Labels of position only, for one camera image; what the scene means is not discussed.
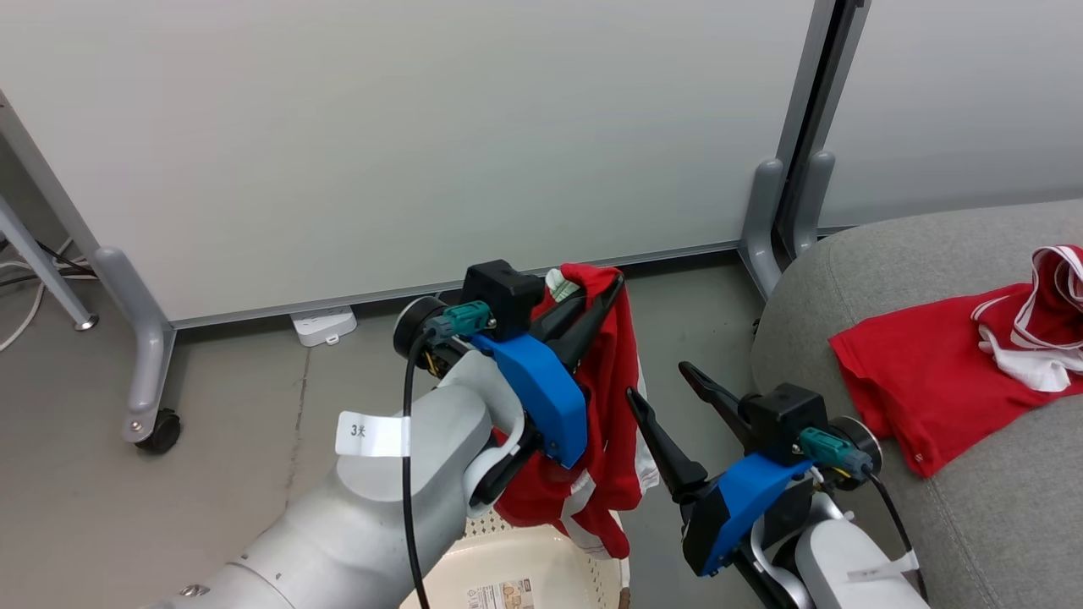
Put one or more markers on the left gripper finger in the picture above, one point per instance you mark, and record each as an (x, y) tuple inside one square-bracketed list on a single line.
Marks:
[(592, 330), (558, 311)]

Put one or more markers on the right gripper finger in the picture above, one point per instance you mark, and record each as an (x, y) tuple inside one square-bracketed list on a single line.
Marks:
[(668, 457), (719, 397)]

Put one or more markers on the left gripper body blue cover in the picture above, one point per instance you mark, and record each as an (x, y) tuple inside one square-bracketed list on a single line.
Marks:
[(546, 397)]

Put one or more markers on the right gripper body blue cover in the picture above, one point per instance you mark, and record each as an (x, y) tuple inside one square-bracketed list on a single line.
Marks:
[(740, 499)]

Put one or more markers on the red jersey white trim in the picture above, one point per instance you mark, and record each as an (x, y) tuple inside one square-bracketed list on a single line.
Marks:
[(613, 423)]

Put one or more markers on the red white garment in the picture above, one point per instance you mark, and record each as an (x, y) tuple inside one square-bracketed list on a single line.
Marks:
[(914, 381)]

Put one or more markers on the red shorts white stripes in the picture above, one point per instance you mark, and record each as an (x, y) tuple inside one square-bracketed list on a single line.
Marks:
[(1049, 313)]

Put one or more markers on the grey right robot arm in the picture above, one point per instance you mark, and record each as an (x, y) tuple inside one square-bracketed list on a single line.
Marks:
[(846, 567)]

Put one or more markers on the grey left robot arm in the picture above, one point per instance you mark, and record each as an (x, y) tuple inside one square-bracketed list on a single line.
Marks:
[(355, 524)]

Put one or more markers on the grey fabric sofa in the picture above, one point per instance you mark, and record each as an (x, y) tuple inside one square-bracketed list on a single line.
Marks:
[(998, 524)]

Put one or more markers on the white laundry basket brown rim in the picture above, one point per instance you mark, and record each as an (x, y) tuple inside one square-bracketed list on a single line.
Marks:
[(550, 579)]

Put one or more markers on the printed basket label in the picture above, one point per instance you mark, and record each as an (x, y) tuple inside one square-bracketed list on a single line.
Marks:
[(501, 595)]

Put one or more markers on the wide white partition panel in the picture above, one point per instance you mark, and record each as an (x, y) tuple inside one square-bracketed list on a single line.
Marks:
[(406, 135)]

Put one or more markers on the white power strip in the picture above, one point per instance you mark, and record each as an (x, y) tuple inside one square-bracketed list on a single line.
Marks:
[(323, 325)]

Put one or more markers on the black caster wheel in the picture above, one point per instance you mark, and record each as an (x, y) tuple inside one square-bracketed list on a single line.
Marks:
[(163, 431)]

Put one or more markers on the narrow white partition panel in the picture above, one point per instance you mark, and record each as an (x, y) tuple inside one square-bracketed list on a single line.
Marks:
[(956, 93)]

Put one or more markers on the grey partition leg with caster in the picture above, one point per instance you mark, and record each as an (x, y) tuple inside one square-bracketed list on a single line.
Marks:
[(149, 347)]

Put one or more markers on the grey metal table leg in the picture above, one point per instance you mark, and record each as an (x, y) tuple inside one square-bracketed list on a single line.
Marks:
[(42, 266)]

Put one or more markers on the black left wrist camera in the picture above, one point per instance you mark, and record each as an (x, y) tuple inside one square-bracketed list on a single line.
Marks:
[(503, 296)]

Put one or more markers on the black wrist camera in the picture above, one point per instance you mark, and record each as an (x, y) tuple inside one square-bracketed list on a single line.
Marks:
[(503, 296), (787, 419)]

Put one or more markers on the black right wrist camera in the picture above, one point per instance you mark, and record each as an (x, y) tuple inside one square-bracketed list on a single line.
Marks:
[(787, 419)]

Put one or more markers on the teal left camera connector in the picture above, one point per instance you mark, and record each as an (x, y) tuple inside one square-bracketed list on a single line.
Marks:
[(461, 320)]

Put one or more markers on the teal camera connector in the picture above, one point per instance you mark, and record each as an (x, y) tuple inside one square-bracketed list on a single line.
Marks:
[(461, 320), (825, 448)]

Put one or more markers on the teal right camera connector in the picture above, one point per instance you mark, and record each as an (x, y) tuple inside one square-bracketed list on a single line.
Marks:
[(825, 448)]

